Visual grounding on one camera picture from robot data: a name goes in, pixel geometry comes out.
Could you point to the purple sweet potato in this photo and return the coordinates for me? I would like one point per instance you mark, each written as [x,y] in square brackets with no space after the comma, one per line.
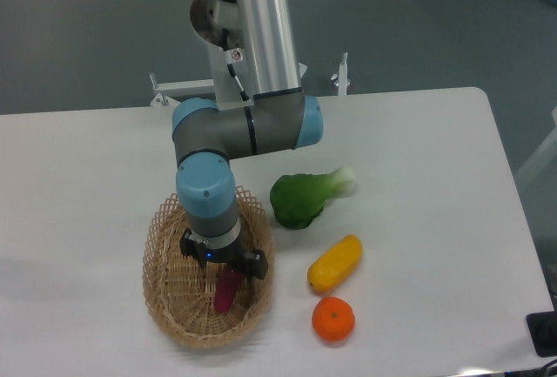
[228,283]

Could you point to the yellow bell pepper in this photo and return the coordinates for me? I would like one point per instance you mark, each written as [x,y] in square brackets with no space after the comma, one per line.
[335,265]

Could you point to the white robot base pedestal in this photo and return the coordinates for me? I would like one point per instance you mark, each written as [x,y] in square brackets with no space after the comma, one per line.
[222,59]

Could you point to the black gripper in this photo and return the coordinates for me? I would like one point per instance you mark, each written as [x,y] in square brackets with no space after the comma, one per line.
[254,264]

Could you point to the black device at table edge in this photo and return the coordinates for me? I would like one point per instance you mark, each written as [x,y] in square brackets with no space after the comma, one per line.
[542,329]

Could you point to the white metal frame bracket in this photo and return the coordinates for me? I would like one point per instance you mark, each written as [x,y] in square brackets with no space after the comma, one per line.
[165,92]

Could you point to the green bok choy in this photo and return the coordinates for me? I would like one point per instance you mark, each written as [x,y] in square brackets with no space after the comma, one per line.
[297,200]

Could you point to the woven wicker basket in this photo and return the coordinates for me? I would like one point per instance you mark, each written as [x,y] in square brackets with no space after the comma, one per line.
[179,295]

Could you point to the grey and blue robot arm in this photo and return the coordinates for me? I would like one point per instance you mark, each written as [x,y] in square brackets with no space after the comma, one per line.
[274,115]

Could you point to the orange tangerine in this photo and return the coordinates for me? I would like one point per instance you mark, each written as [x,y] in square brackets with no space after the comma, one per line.
[333,319]

